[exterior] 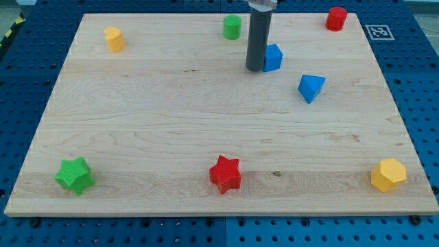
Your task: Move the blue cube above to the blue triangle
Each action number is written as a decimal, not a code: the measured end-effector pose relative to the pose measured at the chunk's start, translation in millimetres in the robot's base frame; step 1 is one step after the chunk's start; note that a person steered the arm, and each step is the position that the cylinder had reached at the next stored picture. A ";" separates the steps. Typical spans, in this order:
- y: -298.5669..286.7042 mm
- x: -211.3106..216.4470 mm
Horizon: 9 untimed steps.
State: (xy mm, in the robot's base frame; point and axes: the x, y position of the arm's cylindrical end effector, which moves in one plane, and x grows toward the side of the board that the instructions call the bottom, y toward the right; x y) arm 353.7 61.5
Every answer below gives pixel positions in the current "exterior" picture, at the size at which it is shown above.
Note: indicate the silver metal rod mount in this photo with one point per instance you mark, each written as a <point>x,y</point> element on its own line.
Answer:
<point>263,5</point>

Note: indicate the yellow cylinder block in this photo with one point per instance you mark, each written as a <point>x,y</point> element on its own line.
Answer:
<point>114,39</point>

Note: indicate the blue triangle block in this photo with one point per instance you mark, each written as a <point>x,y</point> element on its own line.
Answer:
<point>310,87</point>

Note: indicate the red star block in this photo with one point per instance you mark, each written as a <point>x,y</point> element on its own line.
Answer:
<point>225,174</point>

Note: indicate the green star block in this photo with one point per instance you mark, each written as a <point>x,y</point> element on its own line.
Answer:
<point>74,175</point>

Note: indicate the white fiducial marker tag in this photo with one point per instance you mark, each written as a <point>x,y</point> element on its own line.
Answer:
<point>379,32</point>

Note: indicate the green cylinder block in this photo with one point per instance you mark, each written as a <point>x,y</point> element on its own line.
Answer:
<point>232,27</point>

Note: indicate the wooden board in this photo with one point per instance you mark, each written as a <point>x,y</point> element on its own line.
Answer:
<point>153,118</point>

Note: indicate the red cylinder block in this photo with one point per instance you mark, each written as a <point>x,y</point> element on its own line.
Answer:
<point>336,19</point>

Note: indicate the blue cube block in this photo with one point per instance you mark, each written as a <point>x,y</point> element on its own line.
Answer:
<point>273,58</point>

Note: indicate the yellow hexagon block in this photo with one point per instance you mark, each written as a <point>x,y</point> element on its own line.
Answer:
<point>388,175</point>

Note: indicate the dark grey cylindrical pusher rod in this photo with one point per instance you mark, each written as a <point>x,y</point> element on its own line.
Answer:
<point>258,33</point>

